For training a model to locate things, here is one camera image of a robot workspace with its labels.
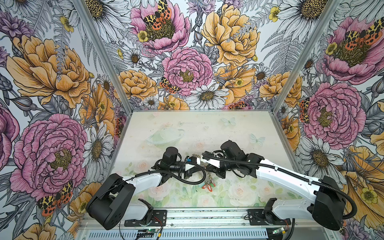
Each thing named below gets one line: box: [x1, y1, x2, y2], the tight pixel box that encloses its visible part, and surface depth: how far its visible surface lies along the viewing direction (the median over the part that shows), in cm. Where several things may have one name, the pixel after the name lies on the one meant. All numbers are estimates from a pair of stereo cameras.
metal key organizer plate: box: [200, 161, 214, 186], surface depth 77 cm
